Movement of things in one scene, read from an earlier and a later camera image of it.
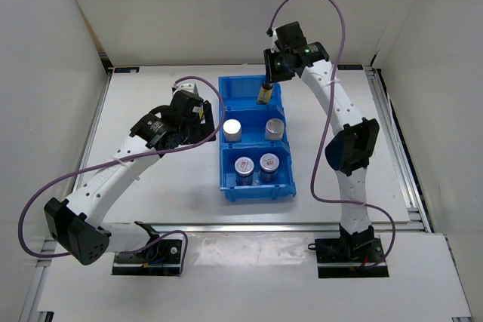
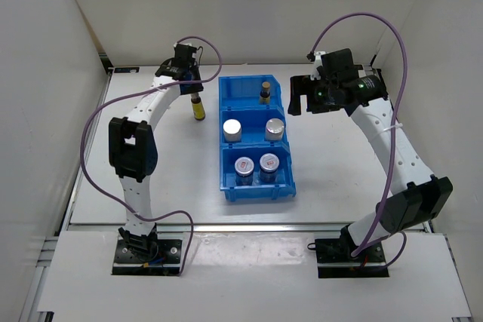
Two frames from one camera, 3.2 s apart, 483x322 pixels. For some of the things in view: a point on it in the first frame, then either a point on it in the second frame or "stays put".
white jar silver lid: [274, 130] stays put
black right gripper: [269, 56] → [303, 86]
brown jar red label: [269, 165] stays put
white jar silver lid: [232, 130] stays put
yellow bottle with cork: [264, 94] stays put
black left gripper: [206, 128] → [196, 87]
